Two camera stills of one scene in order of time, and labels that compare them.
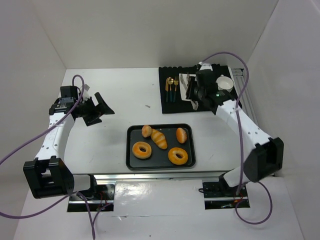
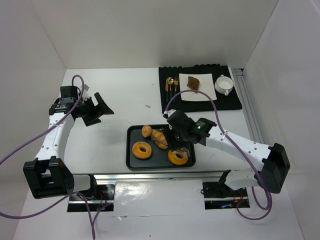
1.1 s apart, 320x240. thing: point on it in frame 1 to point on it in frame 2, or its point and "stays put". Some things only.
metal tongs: [189, 92] to [184, 150]
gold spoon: [170, 80] stays put
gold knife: [166, 88] stays put
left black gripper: [90, 110] stays put
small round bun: [146, 131] stays put
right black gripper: [191, 88] to [173, 136]
